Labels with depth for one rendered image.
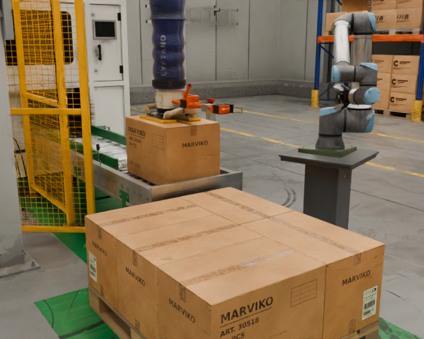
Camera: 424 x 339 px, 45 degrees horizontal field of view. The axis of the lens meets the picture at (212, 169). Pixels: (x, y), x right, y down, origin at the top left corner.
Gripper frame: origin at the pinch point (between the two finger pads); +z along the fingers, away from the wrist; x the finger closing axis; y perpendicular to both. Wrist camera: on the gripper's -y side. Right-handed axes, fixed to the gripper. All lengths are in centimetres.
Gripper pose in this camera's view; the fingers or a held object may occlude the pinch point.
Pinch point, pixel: (336, 97)
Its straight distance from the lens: 316.2
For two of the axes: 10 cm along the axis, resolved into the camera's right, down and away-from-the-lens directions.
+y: -9.3, 0.9, -3.6
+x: 0.4, 9.9, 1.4
